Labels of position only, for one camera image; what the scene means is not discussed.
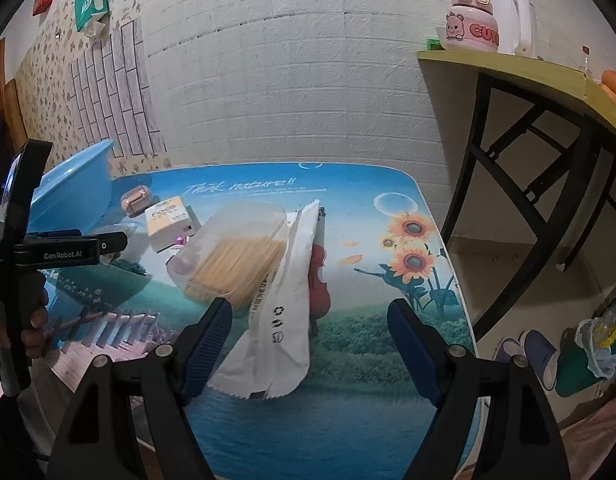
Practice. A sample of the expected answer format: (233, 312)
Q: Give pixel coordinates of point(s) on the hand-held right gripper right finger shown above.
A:
(413, 352)

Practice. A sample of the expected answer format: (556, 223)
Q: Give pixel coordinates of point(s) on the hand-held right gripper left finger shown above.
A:
(207, 342)

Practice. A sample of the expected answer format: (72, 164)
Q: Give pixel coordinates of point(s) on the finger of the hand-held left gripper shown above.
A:
(62, 254)
(52, 233)

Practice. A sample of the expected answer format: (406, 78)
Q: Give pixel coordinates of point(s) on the blue plastic basin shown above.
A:
(72, 185)

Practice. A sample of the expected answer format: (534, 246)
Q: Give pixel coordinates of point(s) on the white plastic packet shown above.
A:
(278, 340)

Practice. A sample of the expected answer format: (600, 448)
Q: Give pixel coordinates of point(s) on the small pink case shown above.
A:
(135, 200)

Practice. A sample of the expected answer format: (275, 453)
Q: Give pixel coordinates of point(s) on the clear plastic swab box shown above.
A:
(232, 255)

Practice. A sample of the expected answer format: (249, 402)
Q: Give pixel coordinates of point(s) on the yellow white tissue pack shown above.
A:
(167, 220)

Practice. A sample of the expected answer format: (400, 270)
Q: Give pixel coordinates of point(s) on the person's left hand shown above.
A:
(37, 317)

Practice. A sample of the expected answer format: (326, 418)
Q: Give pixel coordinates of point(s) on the blue white slipper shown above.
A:
(540, 360)
(508, 352)

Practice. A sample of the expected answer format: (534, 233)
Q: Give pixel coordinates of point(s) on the brown wooden door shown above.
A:
(7, 95)

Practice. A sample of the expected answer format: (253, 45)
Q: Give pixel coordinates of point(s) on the small purple item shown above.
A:
(180, 241)

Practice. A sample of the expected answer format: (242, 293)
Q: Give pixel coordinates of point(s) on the green trash bin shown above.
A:
(575, 375)

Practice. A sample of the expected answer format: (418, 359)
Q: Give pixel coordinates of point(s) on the clear trash bag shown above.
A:
(600, 345)

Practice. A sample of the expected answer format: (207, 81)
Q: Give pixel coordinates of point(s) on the green hanging tissue packet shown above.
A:
(90, 2)

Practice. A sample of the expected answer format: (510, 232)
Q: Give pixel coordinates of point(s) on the small green box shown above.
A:
(434, 45)

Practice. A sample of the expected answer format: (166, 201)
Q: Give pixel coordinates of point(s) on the orange fruit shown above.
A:
(610, 96)
(615, 80)

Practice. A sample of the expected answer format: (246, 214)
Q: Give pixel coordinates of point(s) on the pink cartoon water bottle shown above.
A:
(470, 25)

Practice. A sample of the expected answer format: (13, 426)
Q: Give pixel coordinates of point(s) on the white electric kettle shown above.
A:
(513, 20)

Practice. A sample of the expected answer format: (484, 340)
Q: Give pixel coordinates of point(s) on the yellow table with black frame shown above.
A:
(538, 72)

